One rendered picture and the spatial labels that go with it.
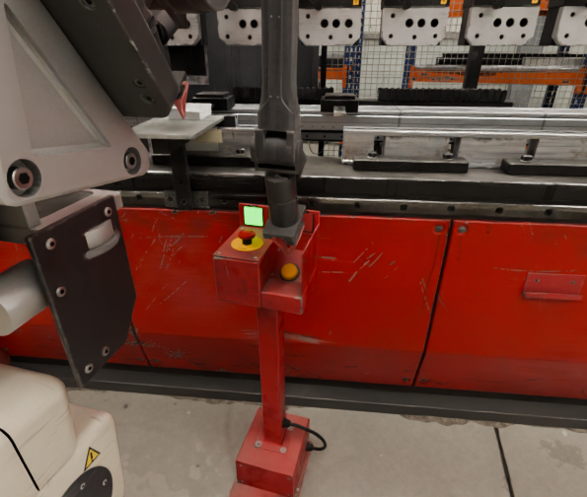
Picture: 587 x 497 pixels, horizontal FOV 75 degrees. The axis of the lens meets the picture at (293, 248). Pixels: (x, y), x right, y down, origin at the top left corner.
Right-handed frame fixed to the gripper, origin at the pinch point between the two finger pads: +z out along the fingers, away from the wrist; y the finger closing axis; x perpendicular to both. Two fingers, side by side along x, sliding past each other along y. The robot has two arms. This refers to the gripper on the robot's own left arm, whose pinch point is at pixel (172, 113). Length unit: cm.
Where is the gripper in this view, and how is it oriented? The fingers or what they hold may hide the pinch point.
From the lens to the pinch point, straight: 101.7
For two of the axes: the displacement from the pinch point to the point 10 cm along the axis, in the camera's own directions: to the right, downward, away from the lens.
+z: 0.4, 5.5, 8.3
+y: -9.9, -0.6, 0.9
